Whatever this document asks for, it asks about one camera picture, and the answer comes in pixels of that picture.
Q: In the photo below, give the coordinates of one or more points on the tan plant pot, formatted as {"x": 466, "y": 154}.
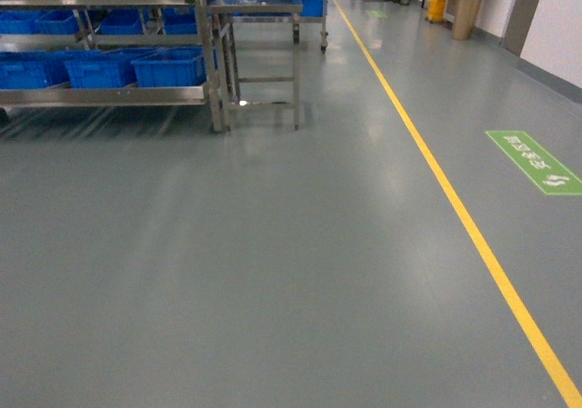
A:
{"x": 465, "y": 18}

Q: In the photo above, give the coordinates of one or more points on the empty blue bin bottom shelf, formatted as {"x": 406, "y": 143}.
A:
{"x": 105, "y": 70}

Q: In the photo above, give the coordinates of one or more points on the green floor sign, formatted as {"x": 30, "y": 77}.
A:
{"x": 547, "y": 174}

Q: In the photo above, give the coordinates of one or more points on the stainless steel shelf rack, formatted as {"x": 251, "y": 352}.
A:
{"x": 71, "y": 28}

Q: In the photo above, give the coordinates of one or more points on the stainless steel side table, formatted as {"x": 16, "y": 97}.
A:
{"x": 226, "y": 15}

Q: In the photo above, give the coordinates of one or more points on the large blue bin left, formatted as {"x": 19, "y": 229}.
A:
{"x": 32, "y": 70}

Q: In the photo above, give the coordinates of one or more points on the blue bin with red bags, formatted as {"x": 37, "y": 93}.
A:
{"x": 173, "y": 67}

